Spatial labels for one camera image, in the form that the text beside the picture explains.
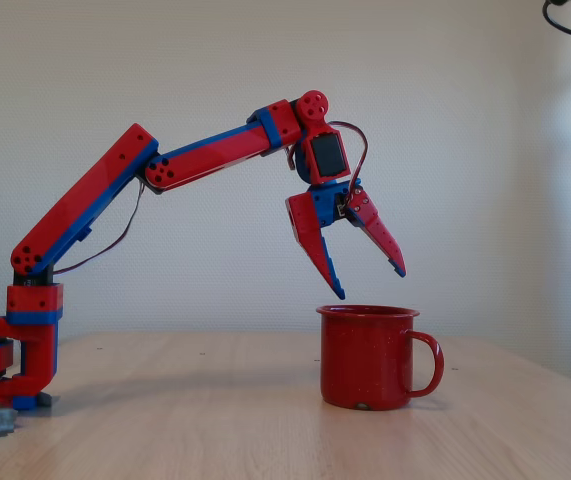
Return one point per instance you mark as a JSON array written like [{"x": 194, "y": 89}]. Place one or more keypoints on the blue and red gripper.
[{"x": 326, "y": 206}]

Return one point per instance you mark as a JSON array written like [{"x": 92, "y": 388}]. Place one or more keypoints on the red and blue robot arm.
[{"x": 90, "y": 195}]

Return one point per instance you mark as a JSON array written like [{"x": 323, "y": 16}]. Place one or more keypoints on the red enamel mug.
[{"x": 365, "y": 360}]

